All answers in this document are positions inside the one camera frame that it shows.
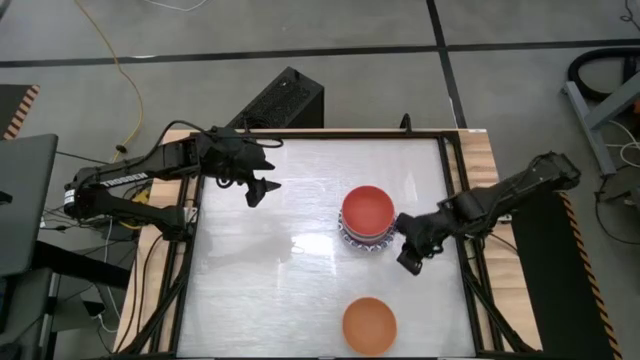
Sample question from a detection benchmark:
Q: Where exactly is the grey metal stand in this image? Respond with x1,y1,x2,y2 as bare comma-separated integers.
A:
560,69,640,177

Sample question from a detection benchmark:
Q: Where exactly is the red bowl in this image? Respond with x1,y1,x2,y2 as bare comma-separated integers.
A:
341,184,397,236

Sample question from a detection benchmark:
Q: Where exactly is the black desk base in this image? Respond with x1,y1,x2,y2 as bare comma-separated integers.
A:
29,239,132,290

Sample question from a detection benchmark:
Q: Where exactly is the large hazard striped black mat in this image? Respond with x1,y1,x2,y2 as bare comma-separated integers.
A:
510,192,624,360

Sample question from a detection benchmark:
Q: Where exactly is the white floor cable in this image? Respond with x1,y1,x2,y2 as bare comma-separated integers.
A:
143,0,209,13

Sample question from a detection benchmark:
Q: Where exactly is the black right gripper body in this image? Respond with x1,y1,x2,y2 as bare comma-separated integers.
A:
394,209,454,259

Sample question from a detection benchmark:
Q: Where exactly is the yellow cable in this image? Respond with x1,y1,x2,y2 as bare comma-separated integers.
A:
74,0,145,164

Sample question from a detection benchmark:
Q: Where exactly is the wooden table board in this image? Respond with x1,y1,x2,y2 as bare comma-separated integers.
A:
113,128,544,354

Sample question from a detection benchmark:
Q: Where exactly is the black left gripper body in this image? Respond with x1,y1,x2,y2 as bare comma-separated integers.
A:
196,125,267,187

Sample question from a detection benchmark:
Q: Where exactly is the orange bowl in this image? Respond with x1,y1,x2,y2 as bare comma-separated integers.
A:
341,296,399,357

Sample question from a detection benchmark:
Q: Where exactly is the blue patterned white bowl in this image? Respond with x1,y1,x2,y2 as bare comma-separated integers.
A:
337,204,401,252

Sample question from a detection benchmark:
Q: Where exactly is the dark grey furniture piece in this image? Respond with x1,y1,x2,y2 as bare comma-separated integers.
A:
0,267,56,360

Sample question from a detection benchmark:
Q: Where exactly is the black hose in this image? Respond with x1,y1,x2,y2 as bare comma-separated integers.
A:
568,47,640,104

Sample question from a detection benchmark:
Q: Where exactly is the black perforated computer tower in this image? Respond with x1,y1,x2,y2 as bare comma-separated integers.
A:
225,66,325,130

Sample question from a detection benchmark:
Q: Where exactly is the black table frame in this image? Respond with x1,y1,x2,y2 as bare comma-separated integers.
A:
114,128,544,360

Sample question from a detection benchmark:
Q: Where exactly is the small hazard striped mat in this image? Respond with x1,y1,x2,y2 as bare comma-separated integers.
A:
0,83,41,141

